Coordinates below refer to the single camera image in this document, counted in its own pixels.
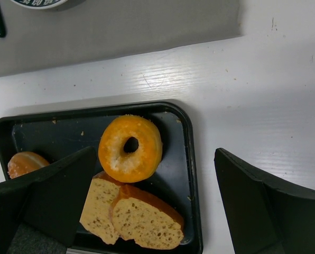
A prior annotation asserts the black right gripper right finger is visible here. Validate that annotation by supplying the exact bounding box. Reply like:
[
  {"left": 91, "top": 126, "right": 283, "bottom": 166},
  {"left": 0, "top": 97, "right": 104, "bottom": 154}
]
[{"left": 214, "top": 148, "right": 315, "bottom": 253}]

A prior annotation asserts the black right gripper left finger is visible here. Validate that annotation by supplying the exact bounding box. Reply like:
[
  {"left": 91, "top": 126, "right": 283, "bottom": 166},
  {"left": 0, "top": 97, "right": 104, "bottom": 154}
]
[{"left": 0, "top": 147, "right": 97, "bottom": 253}]

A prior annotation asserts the small orange bun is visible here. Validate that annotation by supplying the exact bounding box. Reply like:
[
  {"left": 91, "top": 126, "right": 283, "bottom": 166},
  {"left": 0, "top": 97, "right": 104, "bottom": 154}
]
[{"left": 7, "top": 151, "right": 50, "bottom": 179}]

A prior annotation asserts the large seeded bread slice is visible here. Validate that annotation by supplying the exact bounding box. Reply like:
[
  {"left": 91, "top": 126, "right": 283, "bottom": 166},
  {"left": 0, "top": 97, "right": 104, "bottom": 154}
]
[{"left": 80, "top": 171, "right": 122, "bottom": 245}]

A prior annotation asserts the crusted seeded bread slice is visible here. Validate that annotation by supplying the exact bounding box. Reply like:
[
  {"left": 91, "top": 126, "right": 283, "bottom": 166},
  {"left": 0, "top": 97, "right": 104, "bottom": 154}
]
[{"left": 109, "top": 185, "right": 184, "bottom": 250}]

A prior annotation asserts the black baking tray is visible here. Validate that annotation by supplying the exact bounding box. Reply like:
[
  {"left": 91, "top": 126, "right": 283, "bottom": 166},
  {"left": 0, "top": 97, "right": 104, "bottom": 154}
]
[{"left": 0, "top": 102, "right": 203, "bottom": 253}]

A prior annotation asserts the orange glazed donut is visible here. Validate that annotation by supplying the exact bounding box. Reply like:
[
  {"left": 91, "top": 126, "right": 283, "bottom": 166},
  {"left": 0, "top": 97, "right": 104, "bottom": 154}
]
[{"left": 98, "top": 115, "right": 162, "bottom": 183}]

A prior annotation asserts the grey placemat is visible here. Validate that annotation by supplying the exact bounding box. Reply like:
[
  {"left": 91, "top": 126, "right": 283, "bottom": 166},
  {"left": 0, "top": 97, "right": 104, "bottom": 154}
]
[{"left": 0, "top": 1, "right": 242, "bottom": 77}]

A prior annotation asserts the white plate with teal rim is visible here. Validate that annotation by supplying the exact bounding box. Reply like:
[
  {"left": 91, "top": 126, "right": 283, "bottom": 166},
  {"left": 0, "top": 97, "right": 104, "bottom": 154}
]
[{"left": 11, "top": 0, "right": 68, "bottom": 10}]

